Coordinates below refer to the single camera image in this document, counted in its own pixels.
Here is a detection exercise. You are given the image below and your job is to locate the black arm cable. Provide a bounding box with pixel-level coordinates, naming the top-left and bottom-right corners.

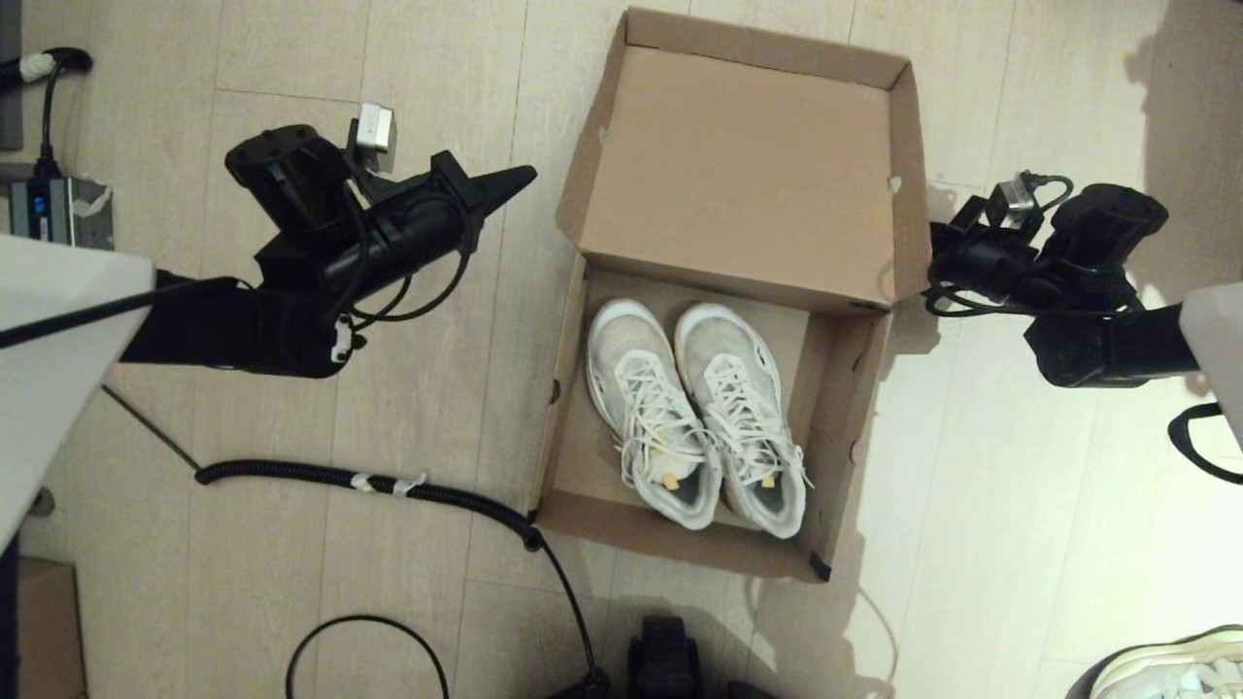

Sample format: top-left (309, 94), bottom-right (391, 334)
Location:
top-left (923, 173), bottom-right (1243, 486)
top-left (330, 194), bottom-right (479, 327)

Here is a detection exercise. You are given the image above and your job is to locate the grey white worn sneaker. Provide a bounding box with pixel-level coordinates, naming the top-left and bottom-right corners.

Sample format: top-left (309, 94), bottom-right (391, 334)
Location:
top-left (1066, 624), bottom-right (1243, 699)

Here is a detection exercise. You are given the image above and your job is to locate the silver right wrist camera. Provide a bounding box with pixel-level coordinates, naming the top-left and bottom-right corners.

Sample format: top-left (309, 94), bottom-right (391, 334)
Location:
top-left (986, 173), bottom-right (1046, 232)

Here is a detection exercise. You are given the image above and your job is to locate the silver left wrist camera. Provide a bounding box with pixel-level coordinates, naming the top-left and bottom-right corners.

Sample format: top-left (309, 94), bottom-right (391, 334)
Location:
top-left (350, 102), bottom-right (397, 176)

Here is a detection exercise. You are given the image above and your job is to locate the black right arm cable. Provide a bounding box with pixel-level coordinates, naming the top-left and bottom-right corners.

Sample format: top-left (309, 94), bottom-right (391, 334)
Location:
top-left (923, 173), bottom-right (1243, 486)

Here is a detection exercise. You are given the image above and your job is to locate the black coiled cable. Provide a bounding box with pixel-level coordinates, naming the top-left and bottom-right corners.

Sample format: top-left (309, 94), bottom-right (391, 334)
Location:
top-left (102, 383), bottom-right (609, 696)

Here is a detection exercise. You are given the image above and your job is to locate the brown cardboard shoe box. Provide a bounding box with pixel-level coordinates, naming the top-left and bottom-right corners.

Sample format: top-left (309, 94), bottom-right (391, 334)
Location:
top-left (529, 8), bottom-right (935, 584)

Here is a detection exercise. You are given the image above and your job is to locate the dark grey panel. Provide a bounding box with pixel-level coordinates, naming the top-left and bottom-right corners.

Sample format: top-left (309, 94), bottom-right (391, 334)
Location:
top-left (0, 0), bottom-right (23, 152)

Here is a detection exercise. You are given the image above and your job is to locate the grey black robot base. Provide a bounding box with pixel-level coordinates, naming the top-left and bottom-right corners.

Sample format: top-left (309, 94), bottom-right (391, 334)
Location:
top-left (549, 614), bottom-right (778, 699)

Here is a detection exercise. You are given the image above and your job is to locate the brown cardboard carton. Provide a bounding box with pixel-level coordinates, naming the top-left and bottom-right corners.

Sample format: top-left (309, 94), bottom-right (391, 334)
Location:
top-left (17, 558), bottom-right (87, 699)

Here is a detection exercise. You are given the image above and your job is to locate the black power supply cable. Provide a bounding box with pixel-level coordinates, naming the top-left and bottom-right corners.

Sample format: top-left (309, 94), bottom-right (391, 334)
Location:
top-left (0, 47), bottom-right (94, 182)

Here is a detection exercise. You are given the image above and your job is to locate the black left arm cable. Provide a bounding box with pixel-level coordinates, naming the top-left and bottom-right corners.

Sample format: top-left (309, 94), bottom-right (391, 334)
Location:
top-left (330, 194), bottom-right (479, 327)

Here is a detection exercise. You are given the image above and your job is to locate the grey power supply unit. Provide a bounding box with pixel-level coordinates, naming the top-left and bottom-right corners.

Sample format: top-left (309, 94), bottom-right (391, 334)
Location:
top-left (8, 176), bottom-right (116, 251)

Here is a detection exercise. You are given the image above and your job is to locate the white lace-up sneaker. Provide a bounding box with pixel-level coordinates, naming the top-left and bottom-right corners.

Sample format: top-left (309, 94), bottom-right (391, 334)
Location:
top-left (584, 298), bottom-right (725, 532)
top-left (673, 302), bottom-right (814, 541)

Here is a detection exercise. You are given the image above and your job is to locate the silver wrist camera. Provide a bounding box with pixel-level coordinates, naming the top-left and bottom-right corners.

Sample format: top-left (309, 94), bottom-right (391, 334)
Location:
top-left (986, 173), bottom-right (1046, 232)
top-left (350, 102), bottom-right (397, 176)

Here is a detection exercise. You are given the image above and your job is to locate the thin black floor cable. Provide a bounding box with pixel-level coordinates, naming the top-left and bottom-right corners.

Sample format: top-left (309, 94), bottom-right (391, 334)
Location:
top-left (286, 614), bottom-right (453, 699)

